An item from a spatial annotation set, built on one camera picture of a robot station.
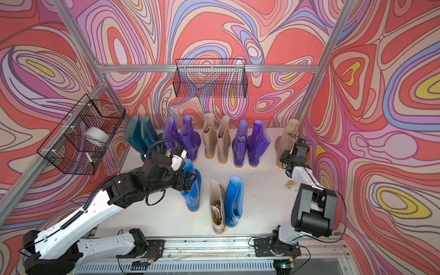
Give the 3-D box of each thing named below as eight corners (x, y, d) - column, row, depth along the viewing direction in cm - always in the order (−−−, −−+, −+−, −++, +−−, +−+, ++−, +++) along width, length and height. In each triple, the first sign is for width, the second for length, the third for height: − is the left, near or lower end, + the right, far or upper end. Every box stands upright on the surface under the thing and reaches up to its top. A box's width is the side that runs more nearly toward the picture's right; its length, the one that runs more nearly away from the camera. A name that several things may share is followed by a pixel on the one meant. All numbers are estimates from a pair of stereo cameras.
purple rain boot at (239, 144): (233, 171, 100) (236, 142, 80) (232, 142, 115) (234, 112, 94) (245, 171, 100) (250, 142, 80) (242, 142, 115) (246, 112, 94)
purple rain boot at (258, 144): (248, 170, 100) (254, 141, 80) (245, 151, 110) (251, 120, 90) (260, 170, 100) (270, 141, 80) (257, 151, 110) (265, 120, 90)
